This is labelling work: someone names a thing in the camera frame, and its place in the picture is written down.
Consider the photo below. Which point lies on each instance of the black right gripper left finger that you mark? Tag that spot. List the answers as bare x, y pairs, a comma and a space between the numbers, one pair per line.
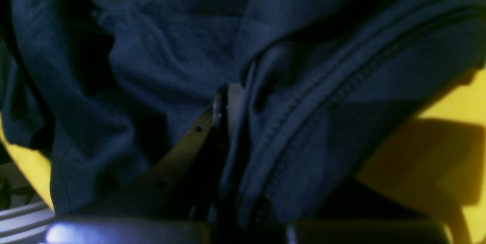
167, 205

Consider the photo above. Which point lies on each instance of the dark navy T-shirt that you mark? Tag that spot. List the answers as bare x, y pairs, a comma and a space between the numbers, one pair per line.
106, 87

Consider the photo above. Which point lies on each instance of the yellow table cloth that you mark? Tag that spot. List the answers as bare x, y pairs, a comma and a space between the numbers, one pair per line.
425, 185

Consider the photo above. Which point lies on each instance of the aluminium frame rail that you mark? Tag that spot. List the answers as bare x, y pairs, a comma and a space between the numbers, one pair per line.
24, 216

